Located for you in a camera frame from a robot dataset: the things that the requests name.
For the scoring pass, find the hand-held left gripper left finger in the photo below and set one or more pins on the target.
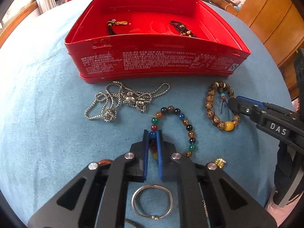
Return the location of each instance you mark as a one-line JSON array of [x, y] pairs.
[[145, 156]]

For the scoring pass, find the silver bangle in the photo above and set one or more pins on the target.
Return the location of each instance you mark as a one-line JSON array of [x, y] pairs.
[[155, 217]]

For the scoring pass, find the brown bead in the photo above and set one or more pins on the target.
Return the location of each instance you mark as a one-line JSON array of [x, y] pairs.
[[105, 162]]

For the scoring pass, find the wooden wardrobe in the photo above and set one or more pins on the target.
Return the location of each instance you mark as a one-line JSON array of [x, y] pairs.
[[273, 16]]

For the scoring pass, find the red tin box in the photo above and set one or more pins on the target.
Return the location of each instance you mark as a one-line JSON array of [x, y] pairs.
[[154, 61]]

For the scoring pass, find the wooden framed window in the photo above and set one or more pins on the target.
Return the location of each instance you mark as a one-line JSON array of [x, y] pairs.
[[16, 11]]

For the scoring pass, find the cluttered wooden desk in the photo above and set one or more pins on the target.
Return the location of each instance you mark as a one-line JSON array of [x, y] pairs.
[[224, 3]]

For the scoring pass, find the small gold charm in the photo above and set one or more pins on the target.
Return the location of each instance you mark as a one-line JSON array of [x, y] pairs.
[[220, 163]]

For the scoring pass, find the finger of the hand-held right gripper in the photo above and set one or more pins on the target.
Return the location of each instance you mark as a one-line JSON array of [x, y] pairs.
[[238, 108], [249, 100]]

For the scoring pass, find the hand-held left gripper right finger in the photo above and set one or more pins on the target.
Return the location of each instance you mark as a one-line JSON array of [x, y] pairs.
[[159, 156]]

